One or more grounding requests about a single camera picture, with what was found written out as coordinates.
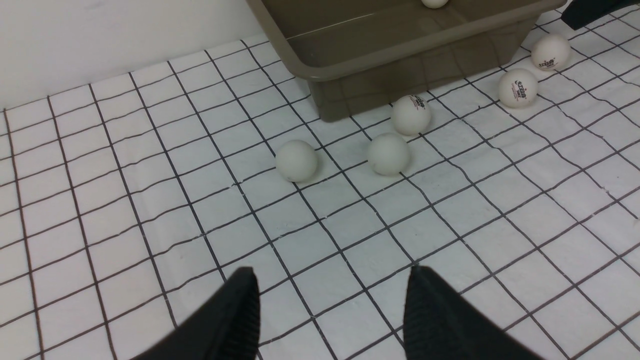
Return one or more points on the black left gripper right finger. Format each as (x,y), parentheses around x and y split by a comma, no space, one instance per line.
(439,324)

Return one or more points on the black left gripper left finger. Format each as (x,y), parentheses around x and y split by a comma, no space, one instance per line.
(226,327)

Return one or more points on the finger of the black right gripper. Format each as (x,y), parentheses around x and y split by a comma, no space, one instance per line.
(580,13)

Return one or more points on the white ping-pong ball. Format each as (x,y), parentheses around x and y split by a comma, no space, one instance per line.
(551,52)
(434,4)
(517,88)
(388,154)
(411,115)
(296,161)

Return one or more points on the white checkered table cloth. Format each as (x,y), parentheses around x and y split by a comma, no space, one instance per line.
(125,204)

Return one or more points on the olive plastic storage bin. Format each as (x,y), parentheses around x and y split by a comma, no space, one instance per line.
(358,55)

